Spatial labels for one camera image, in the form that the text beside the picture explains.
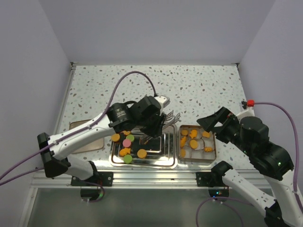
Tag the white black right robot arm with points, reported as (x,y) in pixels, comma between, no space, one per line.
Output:
(250,135)

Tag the stainless steel baking tray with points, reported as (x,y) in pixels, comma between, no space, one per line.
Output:
(157,152)

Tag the orange round biscuit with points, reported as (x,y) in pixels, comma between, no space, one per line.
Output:
(142,153)
(116,137)

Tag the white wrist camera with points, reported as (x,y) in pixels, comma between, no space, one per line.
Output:
(163,100)
(246,109)

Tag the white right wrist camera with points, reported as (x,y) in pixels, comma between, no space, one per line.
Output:
(246,109)

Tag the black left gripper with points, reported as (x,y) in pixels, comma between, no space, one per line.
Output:
(155,131)

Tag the stainless steel serving tongs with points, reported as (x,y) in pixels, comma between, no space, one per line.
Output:
(169,121)

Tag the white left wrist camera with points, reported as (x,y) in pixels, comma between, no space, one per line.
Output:
(163,100)

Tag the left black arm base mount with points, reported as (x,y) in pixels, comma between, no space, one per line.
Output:
(98,179)

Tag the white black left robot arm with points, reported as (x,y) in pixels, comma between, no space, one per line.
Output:
(57,150)

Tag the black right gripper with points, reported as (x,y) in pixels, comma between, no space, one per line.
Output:
(208,122)

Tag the green macaron cookie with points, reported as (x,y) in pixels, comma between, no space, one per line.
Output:
(127,159)
(130,137)

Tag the orange swirl cookie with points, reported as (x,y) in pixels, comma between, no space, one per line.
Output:
(208,149)

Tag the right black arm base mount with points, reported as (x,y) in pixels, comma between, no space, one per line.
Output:
(214,178)

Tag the orange chip cookie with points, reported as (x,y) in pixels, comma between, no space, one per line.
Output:
(194,144)

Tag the brown cookie tin box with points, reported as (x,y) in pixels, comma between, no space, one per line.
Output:
(204,138)

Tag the aluminium table edge rail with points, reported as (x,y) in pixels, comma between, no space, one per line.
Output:
(135,179)

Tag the pink macaron cookie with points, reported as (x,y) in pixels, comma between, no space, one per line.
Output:
(127,143)

